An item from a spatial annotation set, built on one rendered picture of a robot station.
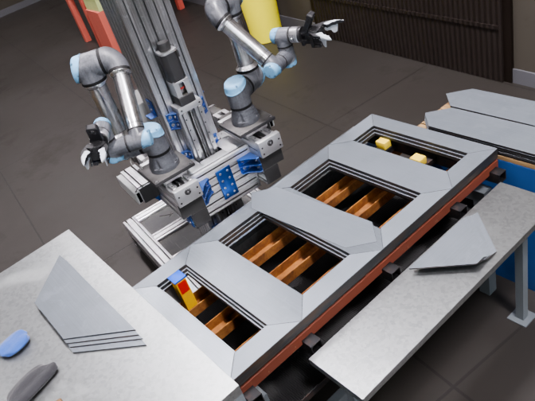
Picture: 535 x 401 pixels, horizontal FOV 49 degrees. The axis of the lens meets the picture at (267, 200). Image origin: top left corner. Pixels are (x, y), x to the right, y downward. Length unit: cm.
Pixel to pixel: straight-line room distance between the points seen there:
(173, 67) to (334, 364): 156
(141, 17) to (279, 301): 145
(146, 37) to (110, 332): 142
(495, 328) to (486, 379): 30
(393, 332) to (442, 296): 24
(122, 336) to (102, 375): 14
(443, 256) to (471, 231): 18
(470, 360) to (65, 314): 185
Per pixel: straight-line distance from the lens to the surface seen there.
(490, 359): 302
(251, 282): 233
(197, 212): 291
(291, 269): 259
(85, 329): 217
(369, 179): 273
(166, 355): 195
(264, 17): 686
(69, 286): 239
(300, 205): 263
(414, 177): 265
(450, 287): 229
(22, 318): 243
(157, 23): 289
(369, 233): 239
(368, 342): 216
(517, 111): 306
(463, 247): 239
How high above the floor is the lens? 241
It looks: 35 degrees down
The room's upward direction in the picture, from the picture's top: 18 degrees counter-clockwise
